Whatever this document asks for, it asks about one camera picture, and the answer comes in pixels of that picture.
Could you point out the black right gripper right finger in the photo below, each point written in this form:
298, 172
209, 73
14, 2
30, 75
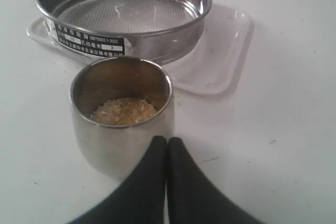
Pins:
192, 197

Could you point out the stainless steel cup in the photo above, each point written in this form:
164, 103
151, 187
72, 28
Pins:
115, 150

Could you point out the yellow and white grain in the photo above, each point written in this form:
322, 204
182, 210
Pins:
124, 111

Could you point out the round steel mesh sieve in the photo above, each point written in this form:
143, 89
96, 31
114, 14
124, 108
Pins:
161, 31

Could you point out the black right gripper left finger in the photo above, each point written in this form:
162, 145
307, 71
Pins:
140, 197

